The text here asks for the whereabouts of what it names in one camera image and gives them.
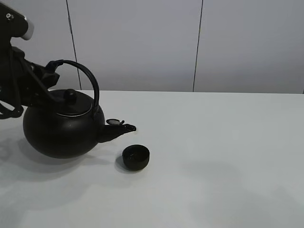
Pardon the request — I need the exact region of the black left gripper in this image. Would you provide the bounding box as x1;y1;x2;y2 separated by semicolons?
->
0;46;61;107

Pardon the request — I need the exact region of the black round teapot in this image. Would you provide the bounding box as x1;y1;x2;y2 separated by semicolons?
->
23;60;136;159

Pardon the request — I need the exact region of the small black teacup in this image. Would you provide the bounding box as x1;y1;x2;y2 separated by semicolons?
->
122;144;150;171

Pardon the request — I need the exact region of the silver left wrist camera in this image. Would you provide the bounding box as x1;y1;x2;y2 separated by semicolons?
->
0;2;34;40

